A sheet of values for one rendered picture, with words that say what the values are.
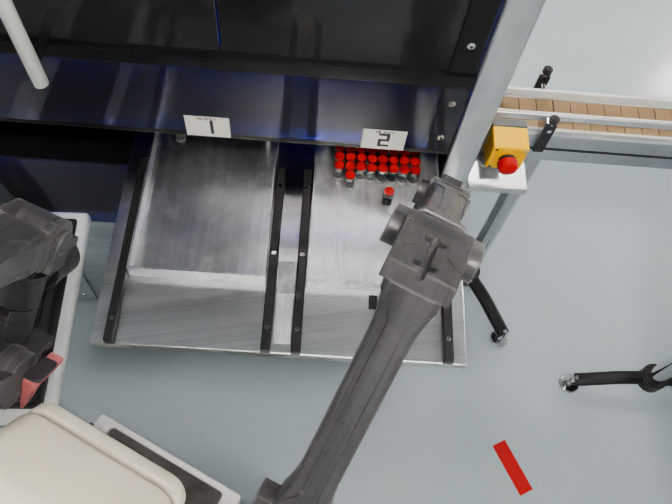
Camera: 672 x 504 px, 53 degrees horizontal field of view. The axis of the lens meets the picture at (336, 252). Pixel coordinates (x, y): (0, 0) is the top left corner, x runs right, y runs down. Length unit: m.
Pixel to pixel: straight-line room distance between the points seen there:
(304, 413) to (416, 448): 0.36
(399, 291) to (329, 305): 0.65
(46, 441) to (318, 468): 0.29
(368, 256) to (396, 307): 0.69
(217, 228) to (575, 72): 2.01
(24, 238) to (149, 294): 0.55
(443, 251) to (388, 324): 0.09
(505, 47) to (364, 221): 0.46
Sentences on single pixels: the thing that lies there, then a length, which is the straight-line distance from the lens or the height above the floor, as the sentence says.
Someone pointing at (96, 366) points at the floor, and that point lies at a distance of 2.26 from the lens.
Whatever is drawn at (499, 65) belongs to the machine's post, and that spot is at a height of 1.24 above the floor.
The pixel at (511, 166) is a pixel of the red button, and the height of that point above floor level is 1.01.
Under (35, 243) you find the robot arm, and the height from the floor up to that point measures 1.40.
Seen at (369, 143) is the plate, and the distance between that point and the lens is 1.35.
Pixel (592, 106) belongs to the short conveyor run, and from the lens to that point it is 1.65.
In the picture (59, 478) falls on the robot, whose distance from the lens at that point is 0.77.
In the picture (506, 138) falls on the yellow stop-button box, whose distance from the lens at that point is 1.39.
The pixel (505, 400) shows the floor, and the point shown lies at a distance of 2.26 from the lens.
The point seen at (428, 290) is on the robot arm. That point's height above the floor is 1.49.
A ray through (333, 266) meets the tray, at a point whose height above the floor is 0.88.
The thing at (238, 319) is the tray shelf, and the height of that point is 0.88.
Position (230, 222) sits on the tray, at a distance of 1.39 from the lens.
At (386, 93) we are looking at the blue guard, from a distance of 1.23.
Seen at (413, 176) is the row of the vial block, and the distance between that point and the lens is 1.43.
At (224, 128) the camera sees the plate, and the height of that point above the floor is 1.02.
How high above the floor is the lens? 2.09
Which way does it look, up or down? 63 degrees down
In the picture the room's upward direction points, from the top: 9 degrees clockwise
